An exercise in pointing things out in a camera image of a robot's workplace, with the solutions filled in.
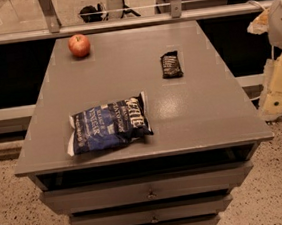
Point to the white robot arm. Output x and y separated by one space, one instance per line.
270 22

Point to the blue kettle chip bag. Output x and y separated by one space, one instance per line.
109 125

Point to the grey metal railing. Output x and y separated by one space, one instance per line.
27 20

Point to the red apple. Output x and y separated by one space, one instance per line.
79 45

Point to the grey drawer cabinet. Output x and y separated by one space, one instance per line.
201 119

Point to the top grey drawer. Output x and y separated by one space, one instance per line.
148 188

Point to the black snack bar wrapper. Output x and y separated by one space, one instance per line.
171 65

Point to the middle grey drawer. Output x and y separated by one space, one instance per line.
155 213

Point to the black object behind railing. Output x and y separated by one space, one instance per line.
92 14

